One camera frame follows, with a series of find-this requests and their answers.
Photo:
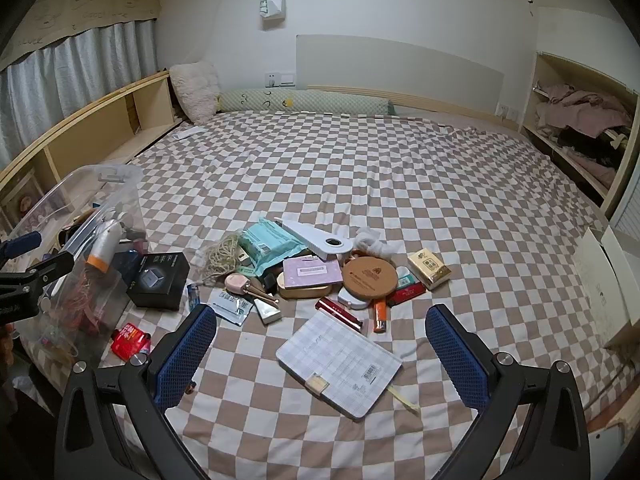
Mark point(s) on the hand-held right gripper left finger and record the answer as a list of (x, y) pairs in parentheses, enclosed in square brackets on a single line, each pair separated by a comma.
[(185, 355)]

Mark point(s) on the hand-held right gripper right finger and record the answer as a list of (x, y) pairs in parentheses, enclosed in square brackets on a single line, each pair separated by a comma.
[(457, 355)]

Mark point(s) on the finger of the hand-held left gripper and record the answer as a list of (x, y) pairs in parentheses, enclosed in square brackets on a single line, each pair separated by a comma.
[(55, 265), (22, 244)]

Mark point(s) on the pink gold facial roller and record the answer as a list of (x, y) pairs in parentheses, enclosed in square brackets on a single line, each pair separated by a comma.
[(236, 282)]

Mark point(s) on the clear plastic storage container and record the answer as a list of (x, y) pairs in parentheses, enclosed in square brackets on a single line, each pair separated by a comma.
[(125, 200)]

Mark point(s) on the white grid notebook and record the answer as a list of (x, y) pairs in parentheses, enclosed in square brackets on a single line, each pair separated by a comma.
[(340, 360)]

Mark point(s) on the white tube with orange band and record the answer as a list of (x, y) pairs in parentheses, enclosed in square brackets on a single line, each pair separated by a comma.
[(102, 247)]

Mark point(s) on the bright red foil packet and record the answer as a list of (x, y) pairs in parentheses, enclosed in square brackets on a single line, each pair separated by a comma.
[(127, 337)]

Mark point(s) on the white blue sachet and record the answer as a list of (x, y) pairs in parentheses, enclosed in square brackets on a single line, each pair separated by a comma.
[(227, 307)]

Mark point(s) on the dark blue box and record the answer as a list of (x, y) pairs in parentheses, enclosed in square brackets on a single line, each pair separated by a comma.
[(125, 265)]

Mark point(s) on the flat red box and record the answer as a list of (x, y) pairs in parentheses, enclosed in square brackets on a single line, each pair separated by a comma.
[(407, 294)]

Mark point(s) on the black charger box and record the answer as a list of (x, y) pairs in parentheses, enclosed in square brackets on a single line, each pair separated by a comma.
[(160, 280)]

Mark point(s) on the orange lighter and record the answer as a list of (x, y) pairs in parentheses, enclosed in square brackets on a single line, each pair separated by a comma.
[(379, 315)]

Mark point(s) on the small yellow red box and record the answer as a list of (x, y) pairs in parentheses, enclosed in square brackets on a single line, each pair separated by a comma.
[(429, 269)]

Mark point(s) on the small white box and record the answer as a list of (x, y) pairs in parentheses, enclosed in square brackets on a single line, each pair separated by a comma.
[(267, 311)]

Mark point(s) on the small teal packet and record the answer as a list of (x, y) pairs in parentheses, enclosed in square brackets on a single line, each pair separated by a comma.
[(406, 276)]

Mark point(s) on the round cork coaster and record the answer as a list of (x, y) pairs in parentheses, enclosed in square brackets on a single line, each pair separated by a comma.
[(369, 280)]

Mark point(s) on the white tape measure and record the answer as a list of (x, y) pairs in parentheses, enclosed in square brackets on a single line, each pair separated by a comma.
[(352, 301)]

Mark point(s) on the long dark red box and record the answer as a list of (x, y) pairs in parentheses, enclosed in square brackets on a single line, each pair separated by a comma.
[(340, 314)]

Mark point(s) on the teal wet wipes packet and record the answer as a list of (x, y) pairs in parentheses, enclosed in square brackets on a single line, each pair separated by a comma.
[(270, 247)]

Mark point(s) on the white cloth bundle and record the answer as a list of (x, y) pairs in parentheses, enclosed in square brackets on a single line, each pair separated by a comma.
[(375, 245)]

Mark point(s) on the bamboo box with pink lid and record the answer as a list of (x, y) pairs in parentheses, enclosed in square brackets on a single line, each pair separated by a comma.
[(307, 272)]

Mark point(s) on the wooden bedside shelf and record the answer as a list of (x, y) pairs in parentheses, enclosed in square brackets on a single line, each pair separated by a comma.
[(110, 120)]

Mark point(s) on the long white plastic tool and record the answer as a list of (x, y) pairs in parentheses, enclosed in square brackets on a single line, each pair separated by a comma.
[(320, 245)]

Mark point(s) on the grey curtain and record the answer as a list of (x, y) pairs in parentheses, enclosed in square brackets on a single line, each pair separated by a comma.
[(75, 75)]

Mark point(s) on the checkered bed sheet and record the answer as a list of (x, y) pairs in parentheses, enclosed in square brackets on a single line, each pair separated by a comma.
[(400, 175)]

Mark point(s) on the fluffy white pillow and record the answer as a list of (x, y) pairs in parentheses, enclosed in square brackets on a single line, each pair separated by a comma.
[(195, 90)]

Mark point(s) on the beige curtain valance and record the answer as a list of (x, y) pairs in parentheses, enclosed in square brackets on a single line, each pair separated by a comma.
[(75, 10)]

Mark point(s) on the pile of clothes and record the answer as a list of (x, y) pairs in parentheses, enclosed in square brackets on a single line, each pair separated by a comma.
[(580, 115)]

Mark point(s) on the long green bolster pillow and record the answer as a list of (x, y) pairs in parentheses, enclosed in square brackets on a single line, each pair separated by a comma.
[(300, 100)]

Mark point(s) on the wooden wall shelf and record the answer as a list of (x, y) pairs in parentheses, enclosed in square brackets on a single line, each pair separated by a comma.
[(620, 195)]

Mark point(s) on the white wall socket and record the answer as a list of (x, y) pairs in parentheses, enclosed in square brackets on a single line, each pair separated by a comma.
[(280, 79)]

